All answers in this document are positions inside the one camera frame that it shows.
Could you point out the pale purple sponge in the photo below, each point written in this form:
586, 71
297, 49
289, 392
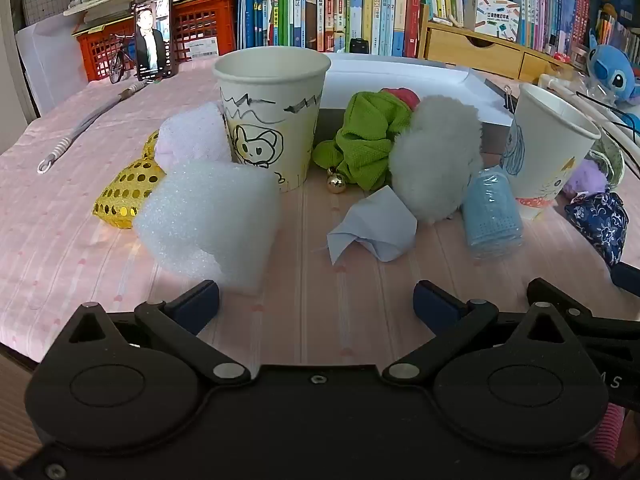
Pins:
192, 135

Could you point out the paper cup with rabbit drawing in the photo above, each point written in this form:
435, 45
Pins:
270, 125

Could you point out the purple fluffy pompom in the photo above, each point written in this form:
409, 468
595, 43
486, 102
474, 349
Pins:
587, 175

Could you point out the white paper bag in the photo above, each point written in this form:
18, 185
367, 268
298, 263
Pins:
50, 70

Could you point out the white foam block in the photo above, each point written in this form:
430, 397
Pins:
210, 220

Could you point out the row of books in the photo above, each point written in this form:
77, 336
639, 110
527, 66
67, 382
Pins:
350, 0

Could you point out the blue floral fabric pouch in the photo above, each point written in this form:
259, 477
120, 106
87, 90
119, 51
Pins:
600, 222

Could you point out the blue plush toy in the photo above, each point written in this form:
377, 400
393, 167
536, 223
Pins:
612, 67

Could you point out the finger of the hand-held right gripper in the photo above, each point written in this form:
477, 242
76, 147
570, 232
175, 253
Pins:
560, 300
626, 276

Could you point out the light blue towel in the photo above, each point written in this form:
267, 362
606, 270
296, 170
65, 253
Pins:
492, 215

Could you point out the yellow perforated ball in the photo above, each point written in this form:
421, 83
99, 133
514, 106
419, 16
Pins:
125, 190

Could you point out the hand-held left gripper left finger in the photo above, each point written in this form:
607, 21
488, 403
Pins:
200, 302

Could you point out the black smartphone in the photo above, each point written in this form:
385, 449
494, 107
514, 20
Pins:
152, 40

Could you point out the black binder clip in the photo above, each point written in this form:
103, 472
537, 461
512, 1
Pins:
509, 102

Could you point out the white tissue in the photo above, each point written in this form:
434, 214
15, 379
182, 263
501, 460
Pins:
380, 225

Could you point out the white printed carton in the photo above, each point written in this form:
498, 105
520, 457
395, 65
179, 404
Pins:
492, 15

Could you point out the paper cup with cat drawing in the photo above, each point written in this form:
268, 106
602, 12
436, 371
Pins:
545, 160

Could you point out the pink tablecloth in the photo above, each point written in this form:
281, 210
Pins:
300, 280

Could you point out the small gold bell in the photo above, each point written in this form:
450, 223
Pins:
336, 183

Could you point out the miniature bicycle model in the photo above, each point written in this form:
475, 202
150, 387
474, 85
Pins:
119, 62

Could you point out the red plastic crate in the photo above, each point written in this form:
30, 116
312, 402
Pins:
200, 25

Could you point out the grey cardboard box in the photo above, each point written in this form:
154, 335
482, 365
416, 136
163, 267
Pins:
450, 90

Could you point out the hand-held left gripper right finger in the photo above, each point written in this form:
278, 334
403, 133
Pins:
435, 305

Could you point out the grey storage basket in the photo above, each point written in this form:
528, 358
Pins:
45, 2

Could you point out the red pink soft ball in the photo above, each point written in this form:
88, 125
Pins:
400, 96

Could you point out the wooden drawer organiser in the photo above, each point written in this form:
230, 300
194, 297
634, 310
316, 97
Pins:
470, 47

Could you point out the white fluffy pompom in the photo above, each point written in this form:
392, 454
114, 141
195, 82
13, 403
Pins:
435, 160

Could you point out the green cloth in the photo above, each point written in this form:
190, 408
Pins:
365, 145

